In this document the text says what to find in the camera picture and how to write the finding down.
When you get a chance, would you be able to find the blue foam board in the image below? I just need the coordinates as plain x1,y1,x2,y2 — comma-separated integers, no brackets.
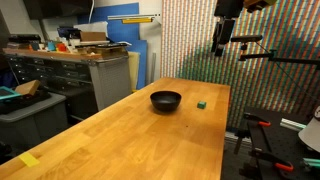
77,2,148,90

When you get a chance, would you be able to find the black stereo camera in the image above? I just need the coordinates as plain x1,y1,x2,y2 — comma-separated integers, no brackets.
230,34,264,52

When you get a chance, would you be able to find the yellow sticky note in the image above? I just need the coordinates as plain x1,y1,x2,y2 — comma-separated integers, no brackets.
18,152,41,168

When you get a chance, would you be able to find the black flat case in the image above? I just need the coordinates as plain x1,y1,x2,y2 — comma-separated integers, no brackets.
0,89,52,115

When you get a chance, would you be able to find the black bench device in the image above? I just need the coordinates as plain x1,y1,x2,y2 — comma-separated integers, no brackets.
7,33,43,45

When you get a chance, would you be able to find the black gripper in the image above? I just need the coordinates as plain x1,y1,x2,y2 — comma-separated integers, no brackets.
210,0,245,58

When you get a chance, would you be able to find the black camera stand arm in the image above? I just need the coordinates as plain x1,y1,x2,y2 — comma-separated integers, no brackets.
237,49,320,70

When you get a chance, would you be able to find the small teal box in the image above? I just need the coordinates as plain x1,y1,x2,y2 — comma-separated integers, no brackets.
46,40,57,52

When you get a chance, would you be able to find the black drawer workbench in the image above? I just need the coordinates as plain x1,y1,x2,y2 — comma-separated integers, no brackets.
2,46,130,122

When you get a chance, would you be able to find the white metal rail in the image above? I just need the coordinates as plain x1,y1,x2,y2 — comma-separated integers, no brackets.
106,13,162,21

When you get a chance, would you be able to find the beige foam board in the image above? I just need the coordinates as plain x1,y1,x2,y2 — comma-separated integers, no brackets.
127,51,141,92

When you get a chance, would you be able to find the brown cardboard box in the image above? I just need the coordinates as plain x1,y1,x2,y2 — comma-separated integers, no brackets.
79,30,108,43

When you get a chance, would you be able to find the grey metal pipe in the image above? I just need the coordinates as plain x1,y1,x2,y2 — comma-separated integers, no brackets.
149,52,157,84

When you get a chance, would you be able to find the black bowl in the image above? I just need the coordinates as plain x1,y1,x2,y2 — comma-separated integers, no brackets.
149,90,183,113

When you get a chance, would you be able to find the grey perforated metal cabinet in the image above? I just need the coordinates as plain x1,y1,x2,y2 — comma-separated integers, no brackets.
87,54,133,112

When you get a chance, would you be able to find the black clamp orange handle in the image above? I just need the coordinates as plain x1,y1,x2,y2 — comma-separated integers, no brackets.
239,147,295,180
233,112,272,155

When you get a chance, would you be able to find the yellow block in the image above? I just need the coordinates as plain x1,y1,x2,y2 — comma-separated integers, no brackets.
243,0,278,14

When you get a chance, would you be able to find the silver aluminium extrusion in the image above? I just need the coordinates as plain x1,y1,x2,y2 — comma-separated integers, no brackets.
279,117,307,132

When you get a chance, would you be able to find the teal aluminium extrusion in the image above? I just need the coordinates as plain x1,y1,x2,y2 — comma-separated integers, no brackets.
302,157,320,168

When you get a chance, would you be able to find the small red box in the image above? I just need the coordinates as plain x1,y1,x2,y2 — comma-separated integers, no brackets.
55,42,68,53

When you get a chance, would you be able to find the light wooden block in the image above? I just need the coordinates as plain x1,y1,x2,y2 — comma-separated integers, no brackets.
14,79,42,97

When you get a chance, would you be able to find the yellow spirit level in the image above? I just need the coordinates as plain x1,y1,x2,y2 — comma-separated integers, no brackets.
121,17,155,25

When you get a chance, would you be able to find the grey storage bin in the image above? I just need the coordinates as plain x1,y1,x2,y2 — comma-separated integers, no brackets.
0,92,70,153

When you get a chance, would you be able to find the thin black camera cable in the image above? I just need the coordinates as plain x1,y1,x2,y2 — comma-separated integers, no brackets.
255,41,320,103

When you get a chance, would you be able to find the black wall monitor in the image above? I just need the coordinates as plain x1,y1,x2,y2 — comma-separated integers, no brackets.
22,0,95,21

